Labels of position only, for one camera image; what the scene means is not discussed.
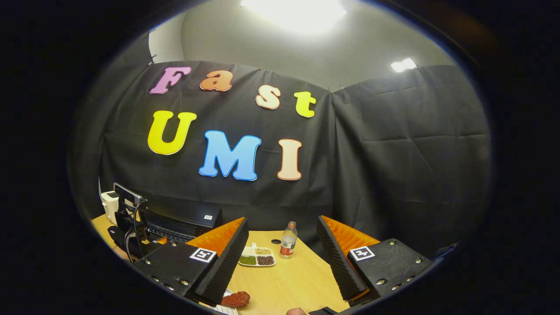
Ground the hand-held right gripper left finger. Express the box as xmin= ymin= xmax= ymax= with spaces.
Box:
xmin=133 ymin=217 xmax=249 ymax=307

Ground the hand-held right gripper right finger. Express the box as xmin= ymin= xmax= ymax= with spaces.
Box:
xmin=317 ymin=215 xmax=434 ymax=302

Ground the reddish brown meat piece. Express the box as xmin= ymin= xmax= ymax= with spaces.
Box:
xmin=221 ymin=291 xmax=251 ymax=308

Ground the black electric oven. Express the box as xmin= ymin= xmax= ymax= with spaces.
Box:
xmin=139 ymin=195 xmax=222 ymax=244

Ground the white toaster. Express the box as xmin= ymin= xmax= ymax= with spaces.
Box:
xmin=100 ymin=191 xmax=121 ymax=225

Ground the white divided plate of beans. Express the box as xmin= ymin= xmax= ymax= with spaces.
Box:
xmin=238 ymin=243 xmax=277 ymax=267

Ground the white perforated tray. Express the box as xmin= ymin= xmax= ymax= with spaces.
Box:
xmin=206 ymin=288 xmax=239 ymax=315

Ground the clear bottle with red label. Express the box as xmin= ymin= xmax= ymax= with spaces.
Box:
xmin=280 ymin=221 xmax=298 ymax=259

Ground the dark blue object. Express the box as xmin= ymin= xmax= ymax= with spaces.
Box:
xmin=435 ymin=243 xmax=460 ymax=259

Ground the small ceiling light panel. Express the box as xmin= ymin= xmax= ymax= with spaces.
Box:
xmin=391 ymin=58 xmax=417 ymax=73

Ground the large ceiling light panel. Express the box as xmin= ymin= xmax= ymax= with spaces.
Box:
xmin=241 ymin=0 xmax=347 ymax=35

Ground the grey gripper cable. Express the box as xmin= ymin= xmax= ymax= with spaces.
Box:
xmin=125 ymin=202 xmax=145 ymax=263

